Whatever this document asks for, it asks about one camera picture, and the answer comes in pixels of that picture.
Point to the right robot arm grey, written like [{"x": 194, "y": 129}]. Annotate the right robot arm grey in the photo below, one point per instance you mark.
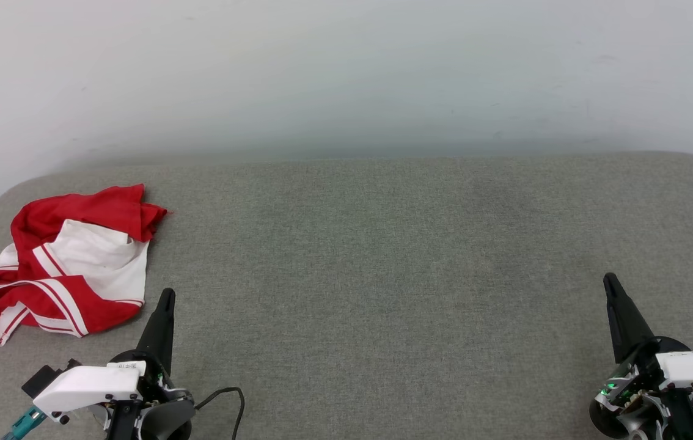
[{"x": 682, "y": 418}]

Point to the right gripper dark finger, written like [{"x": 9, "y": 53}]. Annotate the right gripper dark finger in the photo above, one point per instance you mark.
[{"x": 626, "y": 324}]

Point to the red and white basketball jersey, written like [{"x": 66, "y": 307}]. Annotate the red and white basketball jersey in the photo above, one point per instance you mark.
[{"x": 96, "y": 256}]

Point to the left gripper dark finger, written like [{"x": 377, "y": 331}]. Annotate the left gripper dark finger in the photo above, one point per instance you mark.
[{"x": 160, "y": 333}]

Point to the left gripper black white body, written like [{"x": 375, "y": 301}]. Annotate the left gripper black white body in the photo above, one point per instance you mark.
[{"x": 87, "y": 386}]

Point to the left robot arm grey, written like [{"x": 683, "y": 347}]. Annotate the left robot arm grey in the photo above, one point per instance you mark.
[{"x": 166, "y": 423}]

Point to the grey fabric sofa cushion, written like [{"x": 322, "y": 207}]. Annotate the grey fabric sofa cushion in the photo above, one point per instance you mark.
[{"x": 383, "y": 275}]

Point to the left black wrist camera box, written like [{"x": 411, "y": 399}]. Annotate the left black wrist camera box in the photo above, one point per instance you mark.
[{"x": 44, "y": 379}]

